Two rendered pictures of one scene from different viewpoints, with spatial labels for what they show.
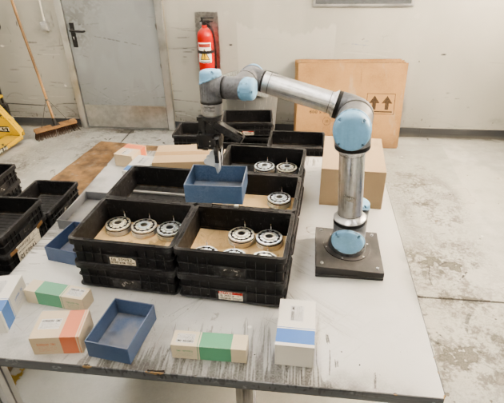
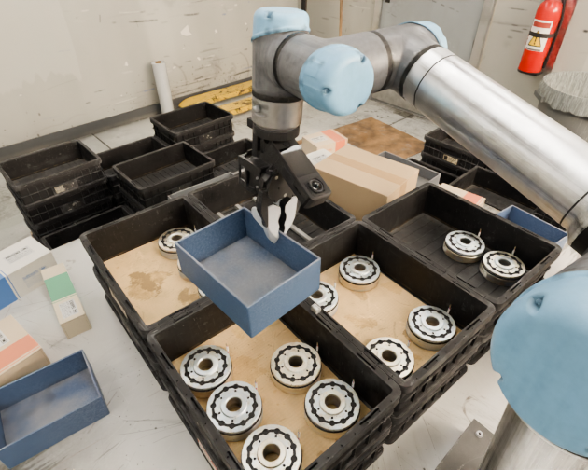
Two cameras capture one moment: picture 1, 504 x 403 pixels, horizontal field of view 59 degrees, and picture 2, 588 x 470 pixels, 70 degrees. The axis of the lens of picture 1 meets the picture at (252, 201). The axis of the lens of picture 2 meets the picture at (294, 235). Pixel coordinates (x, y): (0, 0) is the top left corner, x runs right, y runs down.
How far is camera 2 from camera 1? 1.11 m
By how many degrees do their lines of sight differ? 33
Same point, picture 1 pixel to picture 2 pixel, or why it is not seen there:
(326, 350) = not seen: outside the picture
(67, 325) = not seen: outside the picture
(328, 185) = not seen: hidden behind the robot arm
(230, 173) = (293, 255)
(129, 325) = (75, 399)
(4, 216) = (185, 165)
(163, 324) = (106, 430)
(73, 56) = (381, 13)
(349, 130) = (556, 366)
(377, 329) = not seen: outside the picture
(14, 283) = (33, 258)
